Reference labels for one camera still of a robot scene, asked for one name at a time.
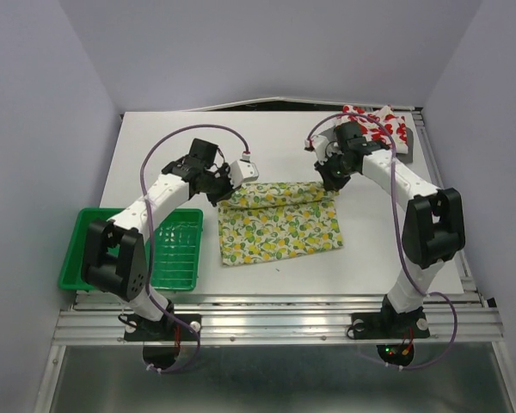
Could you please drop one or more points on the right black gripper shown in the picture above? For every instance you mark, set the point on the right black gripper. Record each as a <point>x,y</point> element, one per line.
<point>329,182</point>

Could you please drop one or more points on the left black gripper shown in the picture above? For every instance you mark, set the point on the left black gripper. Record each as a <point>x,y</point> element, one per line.
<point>223,170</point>

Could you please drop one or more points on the lemon print skirt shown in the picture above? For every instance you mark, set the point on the lemon print skirt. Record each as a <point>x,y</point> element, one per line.
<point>266,222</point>

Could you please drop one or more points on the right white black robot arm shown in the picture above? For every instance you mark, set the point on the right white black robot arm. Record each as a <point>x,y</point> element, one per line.
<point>430,234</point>

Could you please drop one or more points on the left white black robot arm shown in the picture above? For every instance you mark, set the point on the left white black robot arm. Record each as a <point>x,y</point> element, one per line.
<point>118,252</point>

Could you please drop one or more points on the red poppy print skirt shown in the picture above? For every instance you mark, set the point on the red poppy print skirt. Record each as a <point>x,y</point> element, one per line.
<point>380,125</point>

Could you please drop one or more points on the green plastic tray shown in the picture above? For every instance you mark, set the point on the green plastic tray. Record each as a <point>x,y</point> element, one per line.
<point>176,252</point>

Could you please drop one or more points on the grey folded skirt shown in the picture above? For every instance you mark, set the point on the grey folded skirt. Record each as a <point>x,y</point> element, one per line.
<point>405,151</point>

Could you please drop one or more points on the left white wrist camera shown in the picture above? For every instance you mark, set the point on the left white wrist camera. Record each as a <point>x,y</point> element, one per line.
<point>242,172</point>

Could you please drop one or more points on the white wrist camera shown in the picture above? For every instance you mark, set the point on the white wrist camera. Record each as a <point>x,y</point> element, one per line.
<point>324,147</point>
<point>242,172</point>

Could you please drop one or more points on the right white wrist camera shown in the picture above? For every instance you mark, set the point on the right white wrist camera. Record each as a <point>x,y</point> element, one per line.
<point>324,147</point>

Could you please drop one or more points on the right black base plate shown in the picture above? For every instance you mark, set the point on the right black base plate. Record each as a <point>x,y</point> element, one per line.
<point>375,326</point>

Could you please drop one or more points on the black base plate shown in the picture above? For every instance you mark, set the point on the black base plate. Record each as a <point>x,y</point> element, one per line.
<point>189,329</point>
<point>375,326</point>

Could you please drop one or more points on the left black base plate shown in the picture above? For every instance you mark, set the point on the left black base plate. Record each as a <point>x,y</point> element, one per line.
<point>189,329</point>

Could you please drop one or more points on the aluminium front rail frame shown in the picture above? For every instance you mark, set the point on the aluminium front rail frame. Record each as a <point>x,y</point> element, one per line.
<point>260,319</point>

